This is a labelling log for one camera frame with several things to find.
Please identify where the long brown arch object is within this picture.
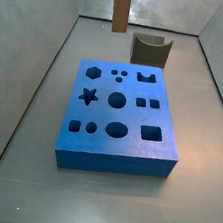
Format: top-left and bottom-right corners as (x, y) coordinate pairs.
(112, 0), (131, 33)

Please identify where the dark grey curved holder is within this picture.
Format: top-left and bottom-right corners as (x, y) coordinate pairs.
(130, 32), (173, 69)

